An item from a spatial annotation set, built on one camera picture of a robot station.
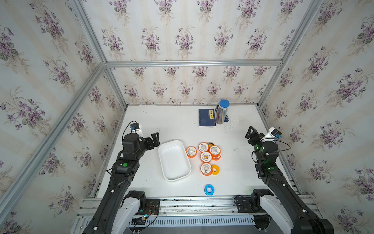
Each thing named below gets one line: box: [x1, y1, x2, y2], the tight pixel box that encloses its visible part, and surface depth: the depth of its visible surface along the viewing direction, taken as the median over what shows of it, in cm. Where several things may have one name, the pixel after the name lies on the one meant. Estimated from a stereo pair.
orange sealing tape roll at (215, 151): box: [209, 145, 221, 158], surface depth 90 cm
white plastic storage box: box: [157, 139, 192, 182], surface depth 90 cm
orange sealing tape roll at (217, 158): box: [211, 152, 222, 162], surface depth 91 cm
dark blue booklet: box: [198, 108, 217, 128], surface depth 113 cm
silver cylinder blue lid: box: [215, 98, 231, 125], surface depth 100 cm
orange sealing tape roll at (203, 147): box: [198, 141, 209, 154], surface depth 95 cm
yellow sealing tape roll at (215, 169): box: [211, 164, 220, 176], surface depth 87 cm
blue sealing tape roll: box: [204, 184, 215, 197], surface depth 80 cm
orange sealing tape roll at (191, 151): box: [186, 145, 198, 159], surface depth 93 cm
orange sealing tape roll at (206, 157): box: [200, 151, 212, 164], surface depth 89 cm
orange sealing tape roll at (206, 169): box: [200, 162, 213, 176], surface depth 85 cm
